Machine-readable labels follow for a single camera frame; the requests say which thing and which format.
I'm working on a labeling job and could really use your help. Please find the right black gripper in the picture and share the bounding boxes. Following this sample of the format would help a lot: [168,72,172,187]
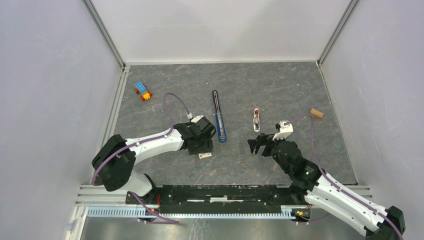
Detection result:
[247,132,290,174]

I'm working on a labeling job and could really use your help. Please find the blue stapler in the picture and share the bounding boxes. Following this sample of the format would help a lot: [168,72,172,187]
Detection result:
[212,90,227,143]

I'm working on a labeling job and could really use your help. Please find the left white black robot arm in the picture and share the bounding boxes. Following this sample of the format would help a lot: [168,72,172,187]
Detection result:
[91,115,217,204]

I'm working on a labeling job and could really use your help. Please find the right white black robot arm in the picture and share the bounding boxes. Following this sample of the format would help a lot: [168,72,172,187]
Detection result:
[247,133,406,240]

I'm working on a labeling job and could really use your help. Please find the small wooden block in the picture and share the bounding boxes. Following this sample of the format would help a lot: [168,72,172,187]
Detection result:
[309,108,324,120]

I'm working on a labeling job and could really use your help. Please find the colourful toy brick car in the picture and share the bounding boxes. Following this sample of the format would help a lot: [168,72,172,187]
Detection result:
[134,81,153,101]

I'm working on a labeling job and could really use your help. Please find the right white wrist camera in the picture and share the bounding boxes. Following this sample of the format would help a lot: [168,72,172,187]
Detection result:
[272,120,294,141]

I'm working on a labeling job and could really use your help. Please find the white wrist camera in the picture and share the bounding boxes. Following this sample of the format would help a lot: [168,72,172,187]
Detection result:
[272,120,294,141]
[187,113,204,123]

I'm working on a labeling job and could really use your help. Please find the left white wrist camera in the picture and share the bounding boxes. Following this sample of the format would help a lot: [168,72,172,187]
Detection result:
[187,113,204,123]

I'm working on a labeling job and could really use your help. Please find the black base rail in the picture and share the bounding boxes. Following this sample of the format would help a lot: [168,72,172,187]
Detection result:
[121,174,308,215]

